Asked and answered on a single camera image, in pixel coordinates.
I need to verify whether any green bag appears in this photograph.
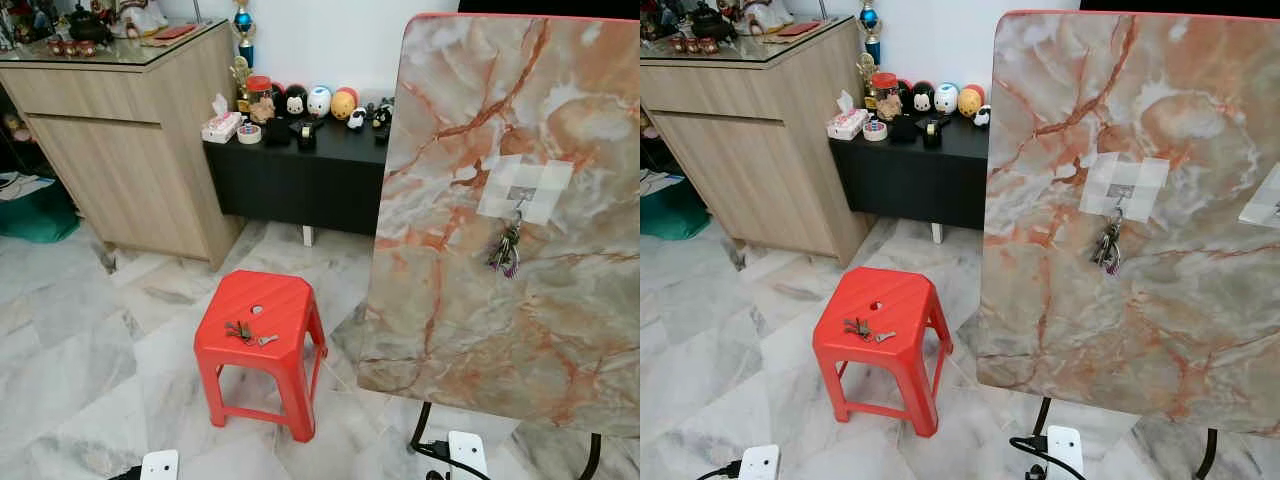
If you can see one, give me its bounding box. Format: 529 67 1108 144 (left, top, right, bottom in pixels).
0 178 82 244
640 176 712 241

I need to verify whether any dark glass display cabinet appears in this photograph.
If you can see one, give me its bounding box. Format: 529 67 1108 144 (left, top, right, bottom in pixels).
640 98 667 173
0 85 51 183

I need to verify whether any key bunch with purple tag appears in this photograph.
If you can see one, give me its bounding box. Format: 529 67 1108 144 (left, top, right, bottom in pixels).
1091 208 1126 277
487 215 524 280

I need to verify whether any light wooden cabinet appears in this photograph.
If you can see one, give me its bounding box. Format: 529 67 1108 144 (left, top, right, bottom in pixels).
0 18 247 269
640 16 873 267

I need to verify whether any marble pattern table top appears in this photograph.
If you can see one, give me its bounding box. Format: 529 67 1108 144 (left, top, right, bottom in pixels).
357 13 641 438
977 10 1280 439

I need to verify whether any dark teapot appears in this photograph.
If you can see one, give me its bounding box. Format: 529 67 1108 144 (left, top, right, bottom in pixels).
690 3 739 41
65 5 114 44

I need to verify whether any small dark key bunch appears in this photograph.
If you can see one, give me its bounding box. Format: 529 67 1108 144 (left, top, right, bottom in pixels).
225 320 281 348
843 317 899 344

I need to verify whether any white pink tissue box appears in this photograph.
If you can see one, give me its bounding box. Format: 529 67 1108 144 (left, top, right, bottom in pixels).
202 94 245 142
827 90 870 140

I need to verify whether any black television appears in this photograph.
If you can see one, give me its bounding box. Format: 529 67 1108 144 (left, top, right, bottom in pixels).
458 0 641 21
1080 0 1280 19

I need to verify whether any red plastic stool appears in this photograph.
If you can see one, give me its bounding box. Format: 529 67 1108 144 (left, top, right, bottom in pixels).
812 266 954 438
193 270 329 443

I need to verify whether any white figurine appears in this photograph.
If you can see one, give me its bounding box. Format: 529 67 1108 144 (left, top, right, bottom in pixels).
740 0 797 36
111 0 170 39

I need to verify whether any black low sideboard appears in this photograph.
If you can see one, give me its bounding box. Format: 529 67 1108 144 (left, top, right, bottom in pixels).
828 108 991 245
203 108 396 248

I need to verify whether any small gold trophy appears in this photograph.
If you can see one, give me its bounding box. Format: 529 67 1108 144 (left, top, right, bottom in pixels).
856 53 879 109
230 57 253 113

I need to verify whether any red lid snack jar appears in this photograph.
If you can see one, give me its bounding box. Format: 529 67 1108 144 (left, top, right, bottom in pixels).
245 76 277 124
870 72 902 121

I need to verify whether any blue ball trophy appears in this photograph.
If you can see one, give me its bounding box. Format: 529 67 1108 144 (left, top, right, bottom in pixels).
858 0 883 65
233 0 257 68

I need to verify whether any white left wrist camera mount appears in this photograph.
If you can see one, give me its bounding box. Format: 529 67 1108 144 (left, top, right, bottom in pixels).
738 445 781 480
140 450 181 480

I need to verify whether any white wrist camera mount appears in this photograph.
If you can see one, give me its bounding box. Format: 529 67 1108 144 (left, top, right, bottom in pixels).
1044 425 1087 480
140 450 181 480
738 445 781 480
447 430 490 480

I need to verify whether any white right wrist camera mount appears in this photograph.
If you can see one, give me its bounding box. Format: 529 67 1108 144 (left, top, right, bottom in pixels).
1044 425 1087 480
447 430 490 480

